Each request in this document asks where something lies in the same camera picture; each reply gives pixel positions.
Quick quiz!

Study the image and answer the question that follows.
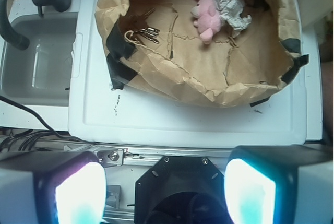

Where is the brown paper bag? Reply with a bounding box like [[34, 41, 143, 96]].
[[95, 0, 309, 108]]

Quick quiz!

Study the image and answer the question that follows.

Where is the pink plush bunny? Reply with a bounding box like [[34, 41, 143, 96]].
[[190, 0, 222, 45]]

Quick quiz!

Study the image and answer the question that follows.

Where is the grey plastic sink basin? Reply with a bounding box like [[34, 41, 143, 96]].
[[1, 0, 78, 107]]

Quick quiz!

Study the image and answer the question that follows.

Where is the black octagonal mount plate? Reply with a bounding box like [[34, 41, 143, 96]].
[[134, 156, 232, 223]]

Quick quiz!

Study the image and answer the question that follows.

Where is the black faucet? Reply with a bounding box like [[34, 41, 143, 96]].
[[1, 0, 71, 51]]

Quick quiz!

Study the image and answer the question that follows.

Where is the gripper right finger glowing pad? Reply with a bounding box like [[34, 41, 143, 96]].
[[224, 144, 333, 223]]

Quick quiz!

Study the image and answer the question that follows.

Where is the crumpled white paper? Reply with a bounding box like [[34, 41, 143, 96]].
[[214, 0, 252, 38]]

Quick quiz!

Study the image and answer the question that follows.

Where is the silver key bunch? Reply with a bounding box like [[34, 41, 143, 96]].
[[124, 8, 160, 46]]

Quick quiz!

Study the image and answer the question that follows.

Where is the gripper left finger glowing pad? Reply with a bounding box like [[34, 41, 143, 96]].
[[1, 151, 106, 223]]

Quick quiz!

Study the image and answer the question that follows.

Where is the black cable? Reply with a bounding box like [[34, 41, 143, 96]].
[[0, 95, 84, 143]]

